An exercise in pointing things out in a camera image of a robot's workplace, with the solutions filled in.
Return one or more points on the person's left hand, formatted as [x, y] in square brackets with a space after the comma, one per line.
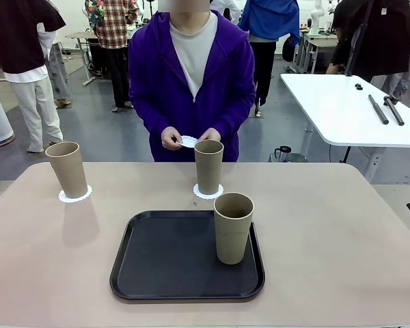
[210, 134]

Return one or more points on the person's right hand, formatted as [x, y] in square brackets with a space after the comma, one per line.
[171, 138]

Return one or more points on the white scalloped paper coaster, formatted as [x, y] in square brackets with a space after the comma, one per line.
[197, 194]
[63, 198]
[188, 141]

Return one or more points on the tan paper cup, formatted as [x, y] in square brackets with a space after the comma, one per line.
[208, 171]
[232, 239]
[68, 174]

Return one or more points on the person's left forearm purple sleeve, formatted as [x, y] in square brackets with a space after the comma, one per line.
[235, 116]

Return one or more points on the person's right forearm purple sleeve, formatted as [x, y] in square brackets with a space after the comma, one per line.
[145, 116]

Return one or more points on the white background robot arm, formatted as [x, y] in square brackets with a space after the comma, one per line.
[316, 18]

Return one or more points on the person in purple hoodie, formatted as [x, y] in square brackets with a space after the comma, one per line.
[157, 85]

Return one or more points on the grey round bin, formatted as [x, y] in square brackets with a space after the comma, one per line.
[298, 158]

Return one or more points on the black plastic tray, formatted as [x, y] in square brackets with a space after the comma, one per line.
[171, 259]

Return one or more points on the person in plaid shirt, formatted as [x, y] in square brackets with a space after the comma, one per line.
[114, 27]

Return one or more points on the person in grey trousers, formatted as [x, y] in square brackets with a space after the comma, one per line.
[59, 75]

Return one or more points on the person in blue jacket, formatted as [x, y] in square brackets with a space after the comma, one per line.
[270, 20]

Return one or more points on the white table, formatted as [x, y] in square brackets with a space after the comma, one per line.
[345, 109]

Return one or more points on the grey desk with metal legs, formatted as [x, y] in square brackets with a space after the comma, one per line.
[80, 35]

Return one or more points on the grey desk with equipment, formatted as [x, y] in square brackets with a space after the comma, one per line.
[323, 42]

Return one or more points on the small black knob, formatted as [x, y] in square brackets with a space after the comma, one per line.
[358, 86]

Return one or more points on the person in black coat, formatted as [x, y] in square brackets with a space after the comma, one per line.
[386, 41]

